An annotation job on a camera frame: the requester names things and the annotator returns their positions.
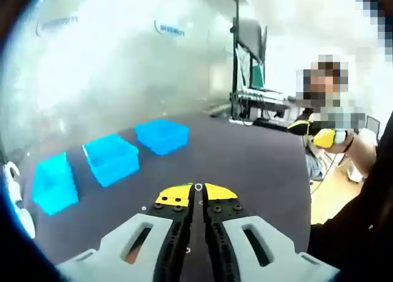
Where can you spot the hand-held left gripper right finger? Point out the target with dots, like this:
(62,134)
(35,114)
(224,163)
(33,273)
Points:
(276,251)

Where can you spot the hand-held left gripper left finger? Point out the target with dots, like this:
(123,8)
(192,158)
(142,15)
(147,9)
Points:
(122,245)

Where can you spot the blue plastic bin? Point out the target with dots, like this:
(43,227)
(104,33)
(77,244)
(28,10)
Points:
(113,165)
(162,137)
(55,186)

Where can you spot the person's right hand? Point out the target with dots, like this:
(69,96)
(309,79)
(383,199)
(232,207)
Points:
(345,148)

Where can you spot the white equipment box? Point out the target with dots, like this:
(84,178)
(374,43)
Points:
(264,110)

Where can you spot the large black monitor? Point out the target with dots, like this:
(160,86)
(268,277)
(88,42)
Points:
(251,36)

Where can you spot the blue logo glass sticker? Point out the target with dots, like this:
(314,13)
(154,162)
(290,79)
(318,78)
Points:
(170,30)
(58,25)

